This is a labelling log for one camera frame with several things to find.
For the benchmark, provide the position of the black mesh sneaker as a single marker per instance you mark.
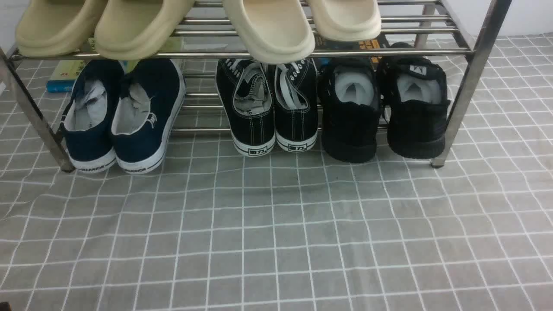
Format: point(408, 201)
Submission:
point(416, 92)
point(351, 103)

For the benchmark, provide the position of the steel shoe rack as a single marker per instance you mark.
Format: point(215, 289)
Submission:
point(437, 17)

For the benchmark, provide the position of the black canvas sneaker right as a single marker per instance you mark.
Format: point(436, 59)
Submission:
point(294, 89)

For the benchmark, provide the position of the black canvas sneaker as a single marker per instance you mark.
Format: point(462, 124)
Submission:
point(246, 97)
point(294, 89)

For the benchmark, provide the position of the black canvas sneaker left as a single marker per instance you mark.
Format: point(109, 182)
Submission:
point(246, 97)

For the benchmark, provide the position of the grey checked tablecloth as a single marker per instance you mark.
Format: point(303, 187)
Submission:
point(211, 230)

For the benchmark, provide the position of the cream slipper centre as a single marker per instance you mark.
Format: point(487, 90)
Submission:
point(273, 31)

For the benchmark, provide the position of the cream slipper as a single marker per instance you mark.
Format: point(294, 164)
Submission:
point(273, 31)
point(346, 20)

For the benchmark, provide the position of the navy Warrior sneaker right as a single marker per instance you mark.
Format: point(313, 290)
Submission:
point(150, 98)

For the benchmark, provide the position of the navy warrior sneaker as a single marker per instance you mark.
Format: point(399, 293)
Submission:
point(150, 98)
point(86, 121)

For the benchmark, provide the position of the cream slipper right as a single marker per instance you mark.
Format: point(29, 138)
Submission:
point(346, 20)

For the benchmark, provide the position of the black orange book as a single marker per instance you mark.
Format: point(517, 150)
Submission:
point(328, 45)

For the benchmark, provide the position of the navy Warrior sneaker left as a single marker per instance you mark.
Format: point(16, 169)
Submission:
point(86, 121)

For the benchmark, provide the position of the tan slipper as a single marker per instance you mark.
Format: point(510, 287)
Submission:
point(137, 29)
point(57, 27)

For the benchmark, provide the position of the green blue book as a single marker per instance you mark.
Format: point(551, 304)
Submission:
point(67, 71)

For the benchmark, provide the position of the tan slipper far left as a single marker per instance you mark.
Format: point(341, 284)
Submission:
point(57, 27)

